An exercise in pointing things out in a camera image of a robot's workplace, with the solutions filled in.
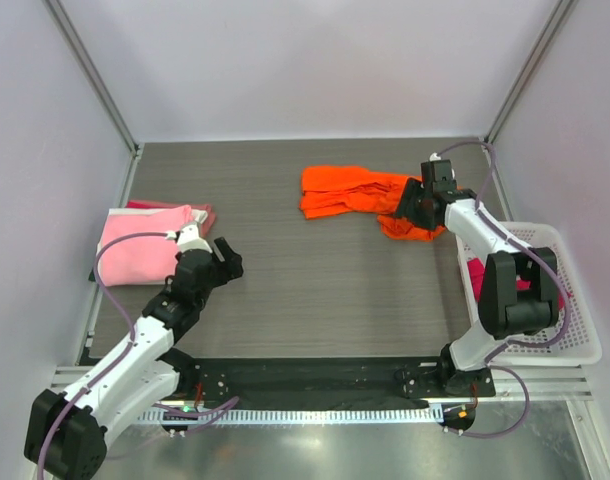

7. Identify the orange t shirt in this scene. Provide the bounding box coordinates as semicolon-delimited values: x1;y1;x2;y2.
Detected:
299;165;445;242

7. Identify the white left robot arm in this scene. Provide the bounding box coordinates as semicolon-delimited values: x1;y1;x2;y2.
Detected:
24;232;244;479

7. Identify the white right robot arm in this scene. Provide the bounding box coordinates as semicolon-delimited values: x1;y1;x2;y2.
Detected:
395;159;567;396

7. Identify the dusty rose folded t shirt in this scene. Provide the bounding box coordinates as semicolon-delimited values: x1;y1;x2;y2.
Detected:
126;200;217;236

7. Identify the white folded t shirt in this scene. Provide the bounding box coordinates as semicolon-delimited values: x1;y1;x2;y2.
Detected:
98;205;215;248

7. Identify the pink folded t shirt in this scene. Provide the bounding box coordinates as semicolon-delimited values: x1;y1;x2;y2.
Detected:
98;233;178;287

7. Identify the magenta t shirt in basket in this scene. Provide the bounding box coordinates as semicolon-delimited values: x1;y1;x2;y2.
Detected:
465;257;571;311

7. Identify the white plastic basket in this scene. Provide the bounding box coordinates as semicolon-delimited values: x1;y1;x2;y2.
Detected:
454;222;603;367

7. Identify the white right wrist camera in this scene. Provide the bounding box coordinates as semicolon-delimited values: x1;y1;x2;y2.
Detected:
428;152;457;185

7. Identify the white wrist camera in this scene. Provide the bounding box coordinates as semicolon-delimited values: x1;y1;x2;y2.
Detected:
428;152;457;185
165;221;212;253

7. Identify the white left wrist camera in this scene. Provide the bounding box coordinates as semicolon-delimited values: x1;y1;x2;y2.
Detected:
165;221;212;253

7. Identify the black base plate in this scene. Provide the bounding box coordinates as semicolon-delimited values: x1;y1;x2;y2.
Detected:
168;356;496;413

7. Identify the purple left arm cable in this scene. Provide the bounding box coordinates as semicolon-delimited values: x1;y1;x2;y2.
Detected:
36;229;241;480

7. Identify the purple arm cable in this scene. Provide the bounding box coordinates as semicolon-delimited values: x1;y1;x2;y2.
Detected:
36;229;241;480
437;139;574;441

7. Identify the slotted cable duct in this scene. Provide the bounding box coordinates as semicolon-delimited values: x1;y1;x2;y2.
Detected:
134;404;443;427

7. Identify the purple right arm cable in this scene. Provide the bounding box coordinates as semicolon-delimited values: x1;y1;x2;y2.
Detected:
437;139;574;441

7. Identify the right aluminium frame post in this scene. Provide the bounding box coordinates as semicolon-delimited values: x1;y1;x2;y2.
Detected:
484;0;578;143

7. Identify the aluminium frame post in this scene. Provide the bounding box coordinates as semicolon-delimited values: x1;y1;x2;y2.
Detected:
43;0;139;156
484;0;578;143

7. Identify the left aluminium frame post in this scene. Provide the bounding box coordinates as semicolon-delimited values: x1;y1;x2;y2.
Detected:
43;0;139;156

